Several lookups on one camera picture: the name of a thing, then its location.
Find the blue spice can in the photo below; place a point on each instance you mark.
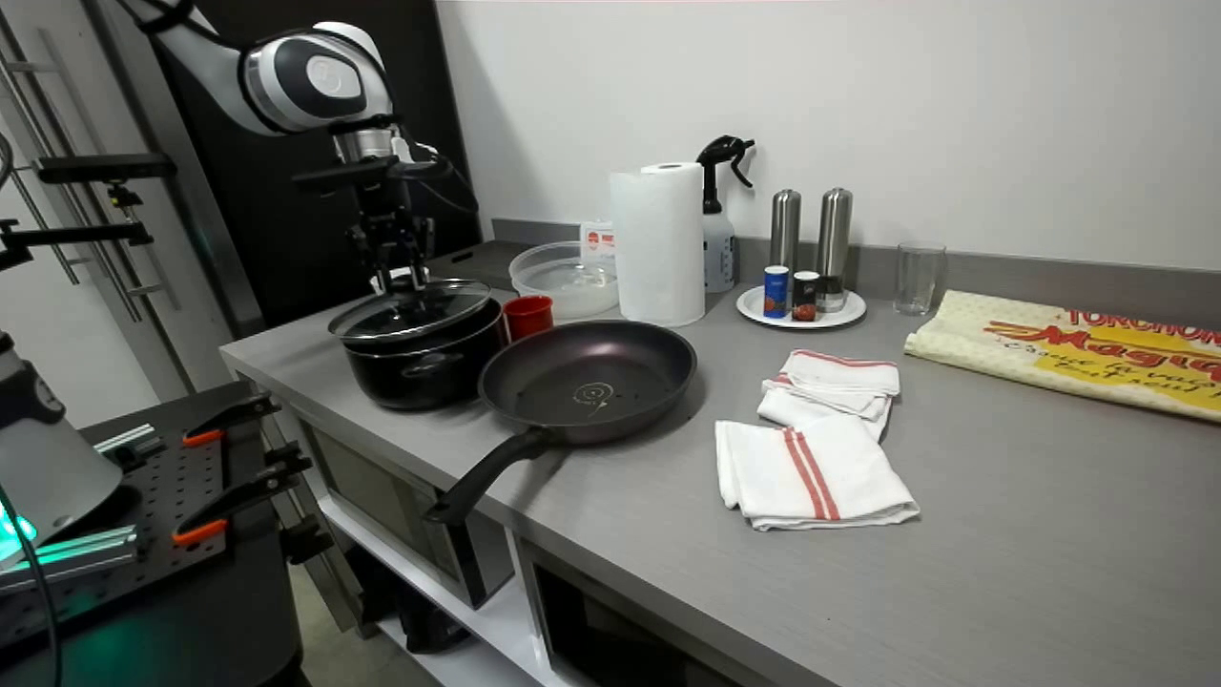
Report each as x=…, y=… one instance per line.
x=775, y=295

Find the spray bottle with black trigger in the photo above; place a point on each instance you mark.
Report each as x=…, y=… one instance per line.
x=717, y=253

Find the black frying pan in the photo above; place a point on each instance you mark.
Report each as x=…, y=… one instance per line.
x=586, y=382

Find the crumpled white towel red stripe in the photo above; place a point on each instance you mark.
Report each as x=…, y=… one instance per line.
x=834, y=382

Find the red cup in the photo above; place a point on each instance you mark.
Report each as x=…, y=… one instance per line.
x=529, y=318

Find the white round plate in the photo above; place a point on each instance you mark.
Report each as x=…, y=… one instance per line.
x=804, y=326

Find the black stand rod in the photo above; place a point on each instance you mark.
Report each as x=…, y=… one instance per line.
x=79, y=238
x=100, y=168

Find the white paper towel roll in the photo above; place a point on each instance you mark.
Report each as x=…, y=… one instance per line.
x=652, y=243

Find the steel appliance under counter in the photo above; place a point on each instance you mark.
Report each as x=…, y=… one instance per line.
x=384, y=497

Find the grey diagonal stand leg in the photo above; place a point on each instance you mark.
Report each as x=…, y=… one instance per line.
x=226, y=268

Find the flat white towel red stripe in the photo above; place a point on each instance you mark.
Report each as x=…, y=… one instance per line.
x=814, y=477

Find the tall steel grinder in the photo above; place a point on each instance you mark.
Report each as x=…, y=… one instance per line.
x=834, y=233

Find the yellow bag with red print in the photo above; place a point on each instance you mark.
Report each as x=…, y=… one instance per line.
x=1081, y=356

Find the dark spice jar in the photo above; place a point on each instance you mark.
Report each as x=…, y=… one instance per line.
x=808, y=300

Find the clear drinking glass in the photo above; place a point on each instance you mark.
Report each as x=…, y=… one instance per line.
x=920, y=289

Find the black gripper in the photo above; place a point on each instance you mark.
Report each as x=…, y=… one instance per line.
x=385, y=215

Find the small white bowl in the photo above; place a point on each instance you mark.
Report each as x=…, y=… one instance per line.
x=399, y=276

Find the short steel grinder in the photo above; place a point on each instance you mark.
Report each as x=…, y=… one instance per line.
x=782, y=231

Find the black robot table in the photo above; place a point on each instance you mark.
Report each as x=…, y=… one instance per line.
x=193, y=625

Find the black tall cabinet panel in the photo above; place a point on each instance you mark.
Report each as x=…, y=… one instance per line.
x=290, y=253

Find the aluminium rail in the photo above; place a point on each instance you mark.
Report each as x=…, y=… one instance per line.
x=79, y=555

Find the black cooking pot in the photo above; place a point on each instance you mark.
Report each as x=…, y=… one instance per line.
x=421, y=374

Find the small card with red print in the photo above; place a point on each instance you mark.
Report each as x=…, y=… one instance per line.
x=597, y=238

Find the clear plastic bowl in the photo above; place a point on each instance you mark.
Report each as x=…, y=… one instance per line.
x=558, y=272

